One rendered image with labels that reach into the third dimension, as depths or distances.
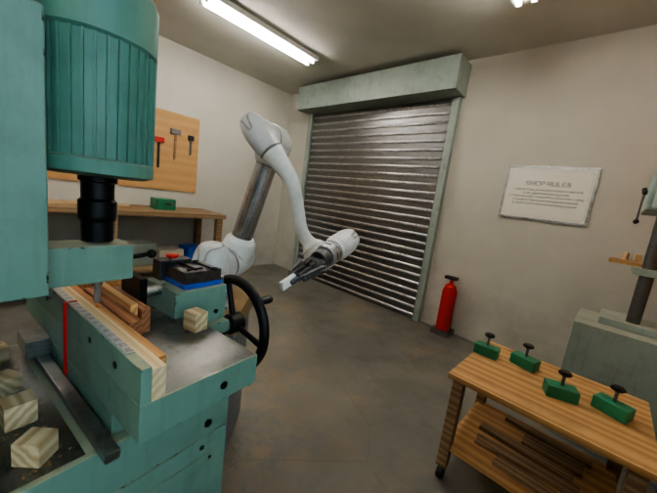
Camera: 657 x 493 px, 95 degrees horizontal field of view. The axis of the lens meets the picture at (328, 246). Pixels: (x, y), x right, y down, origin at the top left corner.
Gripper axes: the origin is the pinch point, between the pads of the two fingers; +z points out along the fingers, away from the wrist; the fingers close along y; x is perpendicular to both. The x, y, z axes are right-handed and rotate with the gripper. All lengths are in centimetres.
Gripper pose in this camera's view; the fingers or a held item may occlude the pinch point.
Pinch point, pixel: (287, 282)
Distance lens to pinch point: 101.4
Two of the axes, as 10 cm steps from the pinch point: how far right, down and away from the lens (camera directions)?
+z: -5.8, 3.9, -7.2
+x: 0.7, 9.0, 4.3
